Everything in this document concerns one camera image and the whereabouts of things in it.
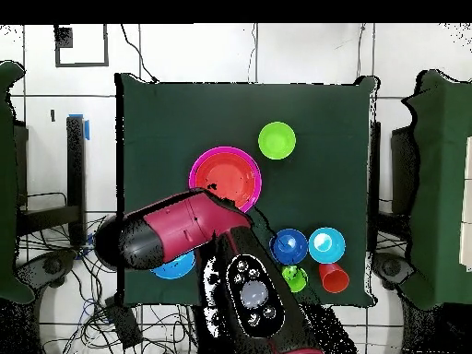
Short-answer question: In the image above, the white box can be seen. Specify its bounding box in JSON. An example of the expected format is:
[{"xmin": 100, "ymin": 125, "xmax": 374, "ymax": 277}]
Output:
[{"xmin": 458, "ymin": 136, "xmax": 472, "ymax": 273}]

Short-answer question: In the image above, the small light blue bowl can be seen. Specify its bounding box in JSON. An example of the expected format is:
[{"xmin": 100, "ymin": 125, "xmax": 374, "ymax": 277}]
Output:
[{"xmin": 308, "ymin": 227, "xmax": 347, "ymax": 265}]

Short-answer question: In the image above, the grey wheeled floor base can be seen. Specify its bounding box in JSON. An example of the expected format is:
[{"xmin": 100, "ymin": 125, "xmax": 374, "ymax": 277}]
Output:
[
  {"xmin": 16, "ymin": 249, "xmax": 77, "ymax": 290},
  {"xmin": 371, "ymin": 251, "xmax": 415, "ymax": 291}
]

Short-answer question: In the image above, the large pink bowl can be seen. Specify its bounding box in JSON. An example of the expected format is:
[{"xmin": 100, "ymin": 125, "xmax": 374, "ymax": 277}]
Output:
[{"xmin": 188, "ymin": 146, "xmax": 263, "ymax": 215}]

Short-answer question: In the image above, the green cup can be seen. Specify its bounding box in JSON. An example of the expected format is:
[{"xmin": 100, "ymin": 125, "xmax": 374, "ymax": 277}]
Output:
[{"xmin": 281, "ymin": 265, "xmax": 309, "ymax": 293}]

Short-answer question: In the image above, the black floor box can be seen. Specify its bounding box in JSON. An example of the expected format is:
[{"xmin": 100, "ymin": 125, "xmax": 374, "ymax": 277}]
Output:
[{"xmin": 103, "ymin": 294, "xmax": 144, "ymax": 349}]

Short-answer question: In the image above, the orange cup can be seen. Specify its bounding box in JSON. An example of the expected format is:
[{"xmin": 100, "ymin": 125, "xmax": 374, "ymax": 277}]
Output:
[{"xmin": 318, "ymin": 262, "xmax": 350, "ymax": 295}]

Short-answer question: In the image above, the thin black floor cable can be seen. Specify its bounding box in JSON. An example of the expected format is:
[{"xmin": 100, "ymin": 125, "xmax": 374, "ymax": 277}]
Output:
[{"xmin": 120, "ymin": 23, "xmax": 160, "ymax": 85}]

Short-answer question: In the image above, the dark green tablecloth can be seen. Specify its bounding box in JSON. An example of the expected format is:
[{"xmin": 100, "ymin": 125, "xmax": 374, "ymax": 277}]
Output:
[{"xmin": 114, "ymin": 72, "xmax": 378, "ymax": 308}]

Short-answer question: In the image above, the green cloth side table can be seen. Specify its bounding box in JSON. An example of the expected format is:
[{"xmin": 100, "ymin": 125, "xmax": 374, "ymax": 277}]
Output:
[
  {"xmin": 399, "ymin": 69, "xmax": 472, "ymax": 311},
  {"xmin": 0, "ymin": 60, "xmax": 36, "ymax": 304}
]

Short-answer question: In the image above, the black post with blue tape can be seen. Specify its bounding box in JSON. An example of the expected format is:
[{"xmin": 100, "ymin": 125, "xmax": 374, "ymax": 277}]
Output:
[{"xmin": 65, "ymin": 113, "xmax": 90, "ymax": 247}]

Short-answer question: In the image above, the medium blue bowl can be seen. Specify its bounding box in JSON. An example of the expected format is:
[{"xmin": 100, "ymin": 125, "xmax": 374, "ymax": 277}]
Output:
[{"xmin": 149, "ymin": 250, "xmax": 196, "ymax": 280}]

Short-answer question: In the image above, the small dark blue bowl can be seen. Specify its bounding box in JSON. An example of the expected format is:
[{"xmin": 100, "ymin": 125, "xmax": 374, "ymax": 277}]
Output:
[{"xmin": 269, "ymin": 228, "xmax": 310, "ymax": 266}]

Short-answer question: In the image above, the wide orange bowl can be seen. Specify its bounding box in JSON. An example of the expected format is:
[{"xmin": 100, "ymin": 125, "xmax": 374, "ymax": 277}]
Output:
[{"xmin": 194, "ymin": 151, "xmax": 258, "ymax": 211}]

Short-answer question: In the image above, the tangle of floor cables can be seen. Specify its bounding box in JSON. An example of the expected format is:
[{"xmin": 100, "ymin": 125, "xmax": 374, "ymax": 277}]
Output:
[{"xmin": 18, "ymin": 213, "xmax": 123, "ymax": 354}]

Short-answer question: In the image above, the small green bowl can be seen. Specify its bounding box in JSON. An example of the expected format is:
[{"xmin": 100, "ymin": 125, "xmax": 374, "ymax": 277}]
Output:
[{"xmin": 257, "ymin": 121, "xmax": 297, "ymax": 160}]

